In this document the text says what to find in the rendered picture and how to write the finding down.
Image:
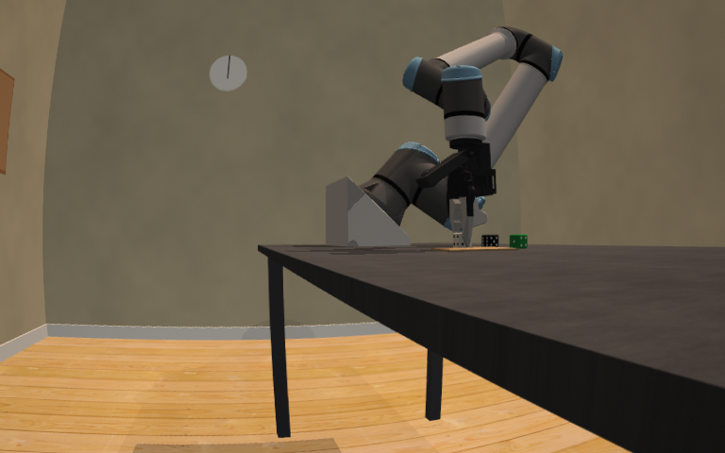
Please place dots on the black die with white pips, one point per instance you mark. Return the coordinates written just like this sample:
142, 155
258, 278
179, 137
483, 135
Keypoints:
489, 240

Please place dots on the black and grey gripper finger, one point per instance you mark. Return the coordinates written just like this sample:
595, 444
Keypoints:
454, 212
472, 215

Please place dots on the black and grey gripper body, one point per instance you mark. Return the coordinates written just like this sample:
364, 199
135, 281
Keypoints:
481, 177

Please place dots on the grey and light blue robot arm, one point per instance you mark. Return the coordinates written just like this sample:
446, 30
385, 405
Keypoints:
393, 187

